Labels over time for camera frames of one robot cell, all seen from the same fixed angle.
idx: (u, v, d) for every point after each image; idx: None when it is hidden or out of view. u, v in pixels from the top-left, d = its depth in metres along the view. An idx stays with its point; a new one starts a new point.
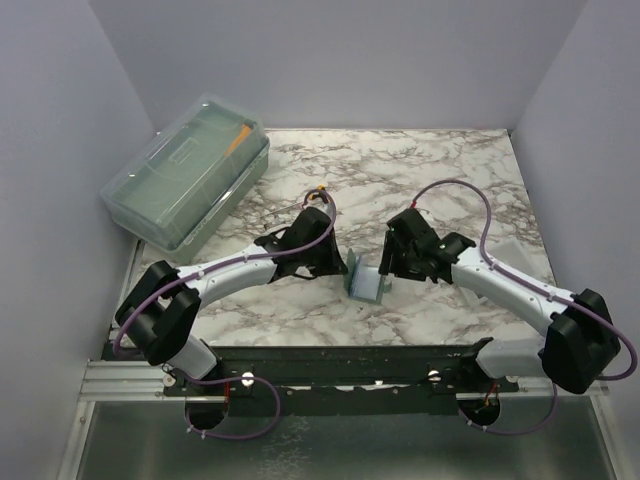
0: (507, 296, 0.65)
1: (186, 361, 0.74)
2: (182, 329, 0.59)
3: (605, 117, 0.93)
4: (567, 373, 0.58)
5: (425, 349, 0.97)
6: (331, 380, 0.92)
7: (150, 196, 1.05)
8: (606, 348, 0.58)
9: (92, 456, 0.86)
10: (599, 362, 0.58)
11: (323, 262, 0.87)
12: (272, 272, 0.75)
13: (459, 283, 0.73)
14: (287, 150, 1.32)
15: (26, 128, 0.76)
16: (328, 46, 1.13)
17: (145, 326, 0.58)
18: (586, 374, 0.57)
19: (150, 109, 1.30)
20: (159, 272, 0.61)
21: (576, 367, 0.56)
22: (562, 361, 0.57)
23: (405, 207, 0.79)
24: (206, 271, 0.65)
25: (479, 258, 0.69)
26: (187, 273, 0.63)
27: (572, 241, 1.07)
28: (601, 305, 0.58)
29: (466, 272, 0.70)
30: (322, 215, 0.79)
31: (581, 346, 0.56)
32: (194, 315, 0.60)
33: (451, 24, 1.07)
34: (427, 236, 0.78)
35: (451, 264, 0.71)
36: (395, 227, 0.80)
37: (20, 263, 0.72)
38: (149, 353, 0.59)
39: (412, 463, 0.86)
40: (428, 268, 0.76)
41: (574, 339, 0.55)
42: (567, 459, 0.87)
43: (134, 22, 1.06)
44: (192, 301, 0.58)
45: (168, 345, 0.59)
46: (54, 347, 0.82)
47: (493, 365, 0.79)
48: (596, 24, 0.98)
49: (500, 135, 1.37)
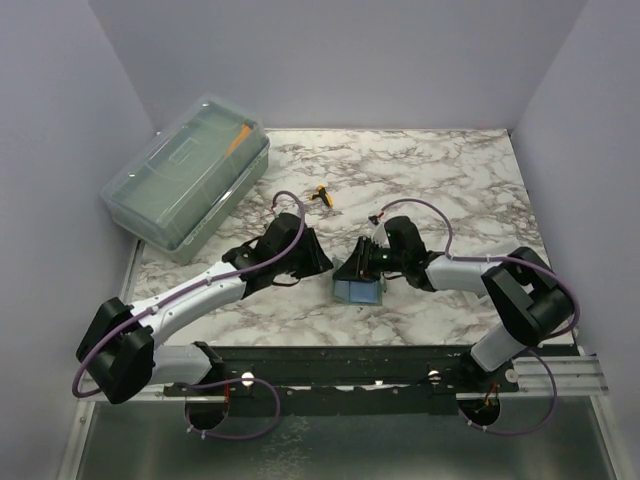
0: (462, 275, 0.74)
1: (179, 374, 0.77)
2: (140, 368, 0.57)
3: (604, 116, 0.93)
4: (521, 326, 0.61)
5: (425, 349, 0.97)
6: (331, 380, 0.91)
7: (149, 196, 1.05)
8: (559, 297, 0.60)
9: (92, 456, 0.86)
10: (551, 309, 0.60)
11: (303, 264, 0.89)
12: (242, 289, 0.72)
13: (439, 286, 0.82)
14: (287, 150, 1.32)
15: (27, 127, 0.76)
16: (327, 46, 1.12)
17: (104, 367, 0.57)
18: (536, 320, 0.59)
19: (150, 109, 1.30)
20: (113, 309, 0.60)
21: (521, 312, 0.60)
22: (510, 313, 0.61)
23: (402, 217, 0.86)
24: (160, 304, 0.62)
25: (443, 256, 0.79)
26: (141, 310, 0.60)
27: (572, 241, 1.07)
28: (535, 258, 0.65)
29: (434, 270, 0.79)
30: (294, 222, 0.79)
31: (517, 291, 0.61)
32: (151, 353, 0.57)
33: (450, 24, 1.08)
34: (419, 250, 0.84)
35: (425, 270, 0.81)
36: (391, 234, 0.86)
37: (21, 263, 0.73)
38: (110, 394, 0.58)
39: (412, 463, 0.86)
40: (412, 279, 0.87)
41: (505, 283, 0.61)
42: (567, 459, 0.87)
43: (134, 22, 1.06)
44: (140, 344, 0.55)
45: (130, 383, 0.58)
46: (54, 346, 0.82)
47: (484, 355, 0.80)
48: (595, 24, 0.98)
49: (500, 135, 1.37)
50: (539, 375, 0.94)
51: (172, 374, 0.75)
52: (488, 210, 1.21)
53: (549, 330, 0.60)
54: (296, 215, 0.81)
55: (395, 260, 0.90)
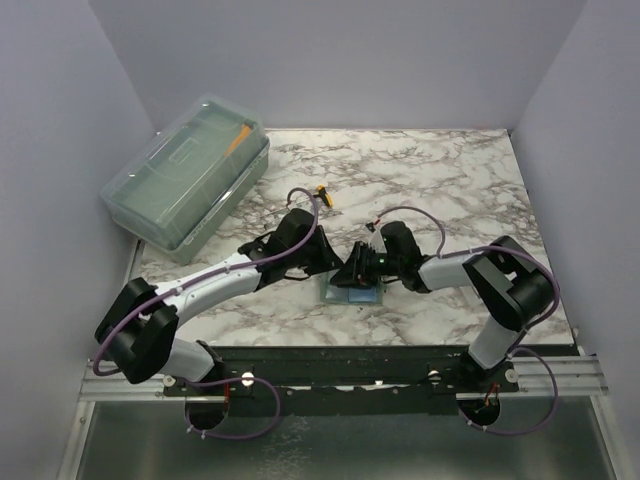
0: (450, 269, 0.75)
1: (181, 369, 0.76)
2: (161, 348, 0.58)
3: (604, 116, 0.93)
4: (503, 310, 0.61)
5: (425, 349, 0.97)
6: (331, 380, 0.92)
7: (149, 196, 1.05)
8: (540, 281, 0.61)
9: (92, 456, 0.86)
10: (534, 293, 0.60)
11: (315, 259, 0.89)
12: (256, 279, 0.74)
13: (433, 285, 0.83)
14: (287, 150, 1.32)
15: (26, 128, 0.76)
16: (327, 46, 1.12)
17: (125, 347, 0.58)
18: (517, 303, 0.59)
19: (150, 109, 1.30)
20: (136, 289, 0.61)
21: (501, 295, 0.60)
22: (492, 298, 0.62)
23: (398, 222, 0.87)
24: (184, 286, 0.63)
25: (435, 256, 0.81)
26: (165, 291, 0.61)
27: (572, 241, 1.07)
28: (516, 246, 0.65)
29: (427, 269, 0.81)
30: (306, 218, 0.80)
31: (498, 276, 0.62)
32: (173, 333, 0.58)
33: (450, 24, 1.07)
34: (414, 254, 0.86)
35: (419, 271, 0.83)
36: (387, 239, 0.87)
37: (21, 263, 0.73)
38: (129, 374, 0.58)
39: (412, 463, 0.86)
40: (408, 282, 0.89)
41: (486, 268, 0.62)
42: (567, 459, 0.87)
43: (134, 22, 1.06)
44: (165, 322, 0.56)
45: (149, 364, 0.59)
46: (54, 347, 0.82)
47: (483, 354, 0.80)
48: (595, 24, 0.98)
49: (500, 135, 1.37)
50: (539, 375, 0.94)
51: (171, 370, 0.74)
52: (488, 210, 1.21)
53: (532, 314, 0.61)
54: (307, 210, 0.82)
55: (392, 263, 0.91)
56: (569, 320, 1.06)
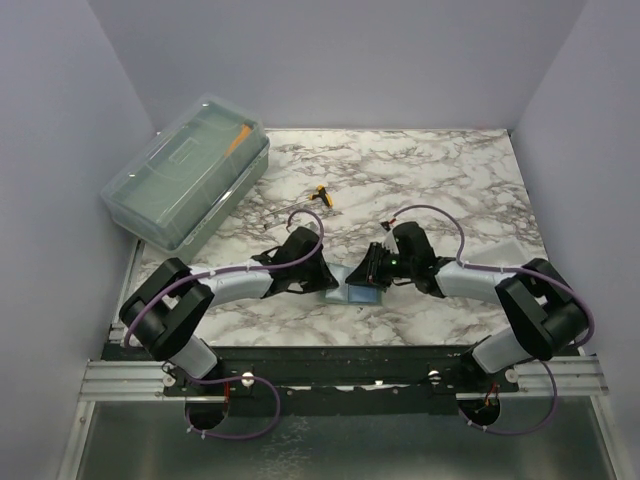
0: (475, 283, 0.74)
1: (187, 359, 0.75)
2: (189, 327, 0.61)
3: (604, 116, 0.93)
4: (532, 338, 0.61)
5: (425, 349, 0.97)
6: (330, 380, 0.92)
7: (150, 196, 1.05)
8: (573, 311, 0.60)
9: (92, 456, 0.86)
10: (566, 325, 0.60)
11: (315, 279, 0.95)
12: (267, 284, 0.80)
13: (449, 291, 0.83)
14: (287, 150, 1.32)
15: (26, 128, 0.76)
16: (327, 46, 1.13)
17: (151, 323, 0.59)
18: (547, 333, 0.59)
19: (150, 109, 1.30)
20: (171, 268, 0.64)
21: (533, 324, 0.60)
22: (523, 325, 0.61)
23: (412, 223, 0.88)
24: (216, 273, 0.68)
25: (454, 263, 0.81)
26: (200, 272, 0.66)
27: (571, 241, 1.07)
28: (551, 271, 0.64)
29: (446, 277, 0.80)
30: (310, 234, 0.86)
31: (532, 304, 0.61)
32: (203, 312, 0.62)
33: (451, 24, 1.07)
34: (428, 255, 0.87)
35: (434, 275, 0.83)
36: (400, 239, 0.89)
37: (20, 263, 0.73)
38: (153, 350, 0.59)
39: (412, 463, 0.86)
40: (421, 284, 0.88)
41: (520, 295, 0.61)
42: (567, 459, 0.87)
43: (134, 22, 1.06)
44: (206, 295, 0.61)
45: (174, 342, 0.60)
46: (54, 346, 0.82)
47: (487, 357, 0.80)
48: (596, 24, 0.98)
49: (500, 135, 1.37)
50: (540, 375, 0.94)
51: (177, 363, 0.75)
52: (488, 210, 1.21)
53: (561, 346, 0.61)
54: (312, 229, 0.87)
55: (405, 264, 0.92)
56: None
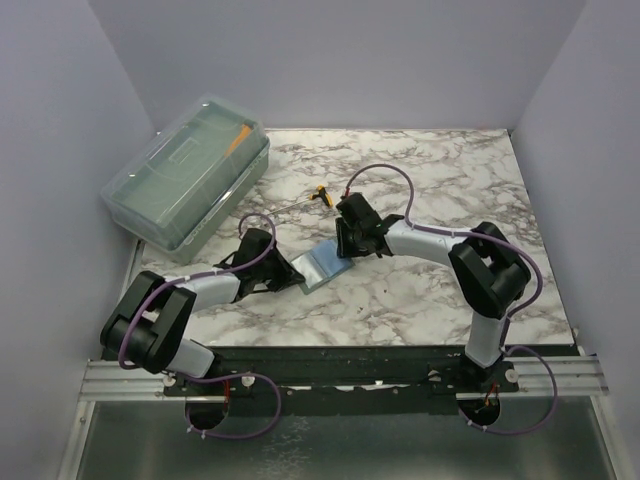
0: (421, 244, 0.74)
1: (184, 365, 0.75)
2: (177, 332, 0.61)
3: (604, 117, 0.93)
4: (483, 301, 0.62)
5: (425, 349, 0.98)
6: (331, 380, 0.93)
7: (150, 196, 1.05)
8: (515, 269, 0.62)
9: (92, 456, 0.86)
10: (509, 285, 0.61)
11: (278, 274, 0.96)
12: (237, 287, 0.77)
13: (396, 250, 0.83)
14: (287, 150, 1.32)
15: (27, 128, 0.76)
16: (327, 47, 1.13)
17: (141, 338, 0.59)
18: (496, 294, 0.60)
19: (150, 109, 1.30)
20: (147, 281, 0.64)
21: (484, 289, 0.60)
22: (474, 290, 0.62)
23: (353, 193, 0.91)
24: (191, 278, 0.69)
25: (404, 223, 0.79)
26: (174, 278, 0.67)
27: (572, 242, 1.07)
28: (498, 233, 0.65)
29: (392, 236, 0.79)
30: (262, 232, 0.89)
31: (480, 267, 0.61)
32: (188, 313, 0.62)
33: (450, 23, 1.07)
34: (370, 218, 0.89)
35: (384, 236, 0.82)
36: (343, 211, 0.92)
37: (20, 263, 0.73)
38: (149, 364, 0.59)
39: (412, 463, 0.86)
40: (370, 244, 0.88)
41: (470, 259, 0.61)
42: (567, 460, 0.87)
43: (134, 22, 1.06)
44: (188, 296, 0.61)
45: (166, 351, 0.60)
46: (55, 346, 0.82)
47: (482, 353, 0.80)
48: (595, 25, 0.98)
49: (500, 135, 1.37)
50: (539, 375, 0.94)
51: (176, 367, 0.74)
52: (488, 209, 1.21)
53: (508, 305, 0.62)
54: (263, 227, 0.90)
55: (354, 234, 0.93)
56: (569, 320, 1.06)
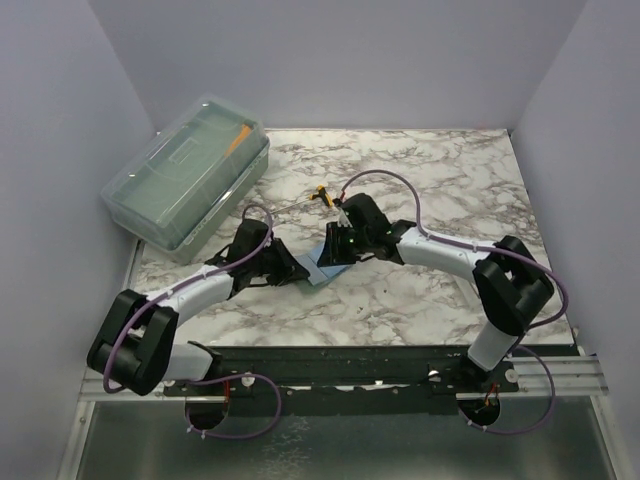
0: (438, 256, 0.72)
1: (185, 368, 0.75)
2: (163, 351, 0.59)
3: (604, 117, 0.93)
4: (504, 317, 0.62)
5: (425, 349, 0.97)
6: (331, 380, 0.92)
7: (150, 196, 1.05)
8: (538, 287, 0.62)
9: (91, 456, 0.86)
10: (533, 303, 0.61)
11: (277, 267, 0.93)
12: (232, 284, 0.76)
13: (408, 260, 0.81)
14: (287, 150, 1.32)
15: (26, 127, 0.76)
16: (327, 47, 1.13)
17: (126, 359, 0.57)
18: (519, 311, 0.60)
19: (150, 109, 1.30)
20: (128, 300, 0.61)
21: (510, 308, 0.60)
22: (496, 307, 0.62)
23: (362, 196, 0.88)
24: (174, 290, 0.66)
25: (416, 231, 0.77)
26: (157, 295, 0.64)
27: (571, 242, 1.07)
28: (522, 249, 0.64)
29: (405, 246, 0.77)
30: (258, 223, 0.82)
31: (506, 286, 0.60)
32: (173, 331, 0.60)
33: (451, 23, 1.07)
34: (379, 222, 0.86)
35: (396, 246, 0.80)
36: (350, 212, 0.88)
37: (20, 263, 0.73)
38: (138, 385, 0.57)
39: (412, 463, 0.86)
40: (380, 252, 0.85)
41: (496, 279, 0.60)
42: (567, 459, 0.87)
43: (134, 22, 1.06)
44: (171, 315, 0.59)
45: (153, 371, 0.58)
46: (55, 346, 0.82)
47: (485, 358, 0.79)
48: (595, 25, 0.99)
49: (500, 135, 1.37)
50: (539, 375, 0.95)
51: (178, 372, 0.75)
52: (488, 210, 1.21)
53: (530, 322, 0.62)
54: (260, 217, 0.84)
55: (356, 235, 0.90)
56: (568, 320, 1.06)
